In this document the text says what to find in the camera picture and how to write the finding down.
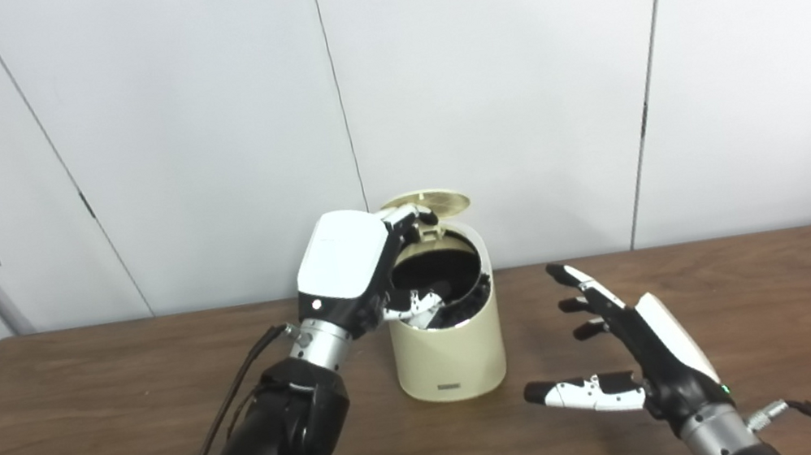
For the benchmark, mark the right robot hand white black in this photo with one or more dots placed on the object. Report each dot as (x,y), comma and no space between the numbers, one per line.
(668,369)

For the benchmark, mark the cream round bin lid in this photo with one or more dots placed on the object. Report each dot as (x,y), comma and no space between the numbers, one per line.
(442,201)

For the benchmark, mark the black bin liner bag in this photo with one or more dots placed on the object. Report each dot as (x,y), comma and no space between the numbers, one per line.
(452,261)

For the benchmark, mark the black wall panel hinge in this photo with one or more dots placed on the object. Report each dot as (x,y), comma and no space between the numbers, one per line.
(643,118)
(87,205)

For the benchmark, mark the cream-colored round bin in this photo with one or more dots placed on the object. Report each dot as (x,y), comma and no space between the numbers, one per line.
(448,360)

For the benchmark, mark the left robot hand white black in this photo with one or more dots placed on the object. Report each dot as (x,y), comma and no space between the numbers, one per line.
(341,259)

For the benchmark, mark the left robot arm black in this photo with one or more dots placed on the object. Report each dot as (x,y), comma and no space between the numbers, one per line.
(269,448)

